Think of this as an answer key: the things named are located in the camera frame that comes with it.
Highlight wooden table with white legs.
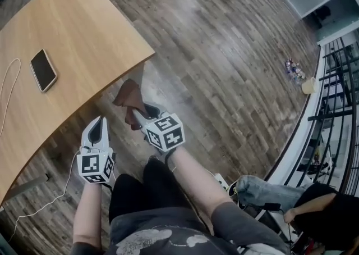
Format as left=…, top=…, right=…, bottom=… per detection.
left=0, top=0, right=156, bottom=207

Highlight pile of small bottles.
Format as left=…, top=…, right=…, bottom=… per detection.
left=284, top=57, right=306, bottom=82

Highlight cream bucket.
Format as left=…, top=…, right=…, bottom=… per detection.
left=301, top=76, right=318, bottom=94

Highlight person's black trousers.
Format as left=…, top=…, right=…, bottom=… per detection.
left=108, top=158, right=203, bottom=221

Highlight white power strip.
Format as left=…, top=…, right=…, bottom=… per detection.
left=214, top=173, right=239, bottom=193

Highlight long white floor cable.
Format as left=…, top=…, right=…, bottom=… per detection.
left=11, top=151, right=85, bottom=243

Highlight person's left forearm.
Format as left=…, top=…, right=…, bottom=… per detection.
left=72, top=182, right=111, bottom=245

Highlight black smartphone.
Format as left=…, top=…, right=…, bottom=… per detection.
left=30, top=48, right=58, bottom=93

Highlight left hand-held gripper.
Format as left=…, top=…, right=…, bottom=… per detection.
left=76, top=116, right=117, bottom=185

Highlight white charging cable with adapter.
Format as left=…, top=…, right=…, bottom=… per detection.
left=0, top=57, right=22, bottom=137

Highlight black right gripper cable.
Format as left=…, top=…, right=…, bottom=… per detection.
left=164, top=150, right=177, bottom=172

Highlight black metal railing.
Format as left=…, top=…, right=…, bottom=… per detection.
left=307, top=37, right=359, bottom=196

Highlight person's gray printed shirt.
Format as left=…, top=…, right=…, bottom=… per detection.
left=70, top=202, right=289, bottom=255

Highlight brown cloth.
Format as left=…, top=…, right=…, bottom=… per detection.
left=112, top=78, right=149, bottom=131

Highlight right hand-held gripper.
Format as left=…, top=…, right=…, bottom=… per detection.
left=133, top=103, right=187, bottom=155

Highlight black office chair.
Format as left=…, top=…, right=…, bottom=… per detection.
left=314, top=5, right=333, bottom=23

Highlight person's right forearm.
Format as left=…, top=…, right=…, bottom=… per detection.
left=169, top=147, right=239, bottom=215

